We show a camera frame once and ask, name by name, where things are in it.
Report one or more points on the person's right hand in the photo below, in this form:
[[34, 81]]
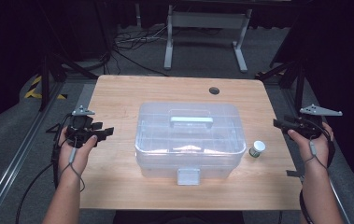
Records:
[[319, 149]]

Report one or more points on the small white-capped bottle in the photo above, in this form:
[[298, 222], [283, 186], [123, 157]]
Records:
[[257, 148]]

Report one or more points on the person's left hand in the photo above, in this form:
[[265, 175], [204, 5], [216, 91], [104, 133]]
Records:
[[72, 161]]

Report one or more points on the yellow black hazard tape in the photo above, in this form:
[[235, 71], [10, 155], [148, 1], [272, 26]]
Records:
[[31, 92]]

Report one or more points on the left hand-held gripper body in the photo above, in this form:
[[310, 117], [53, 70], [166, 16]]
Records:
[[79, 132]]

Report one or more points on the grey metal table frame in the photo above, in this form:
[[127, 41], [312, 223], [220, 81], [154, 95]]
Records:
[[207, 20]]

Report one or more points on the metal floor rail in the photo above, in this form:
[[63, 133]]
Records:
[[12, 161], [290, 101]]

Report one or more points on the black metal stand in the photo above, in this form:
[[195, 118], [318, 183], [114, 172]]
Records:
[[300, 81], [44, 84]]

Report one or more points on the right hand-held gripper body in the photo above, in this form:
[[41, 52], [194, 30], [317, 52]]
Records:
[[307, 126]]

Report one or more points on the clear plastic storage box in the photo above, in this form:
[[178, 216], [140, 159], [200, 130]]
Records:
[[190, 140]]

